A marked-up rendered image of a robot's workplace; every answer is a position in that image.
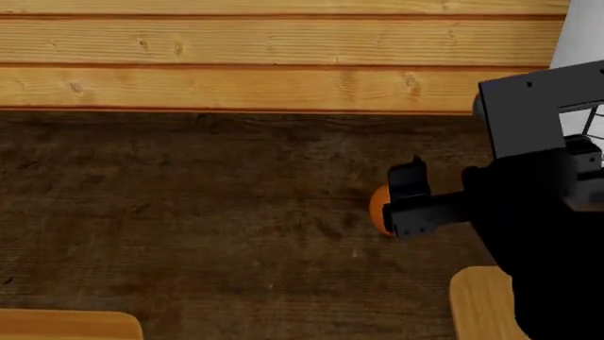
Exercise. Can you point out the orange fruit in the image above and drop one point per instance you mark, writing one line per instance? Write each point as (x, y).
(377, 212)

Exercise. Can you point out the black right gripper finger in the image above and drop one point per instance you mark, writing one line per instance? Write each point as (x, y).
(415, 217)
(409, 180)

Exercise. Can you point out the light wooden cutting board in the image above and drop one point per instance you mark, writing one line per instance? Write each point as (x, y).
(481, 304)
(61, 325)

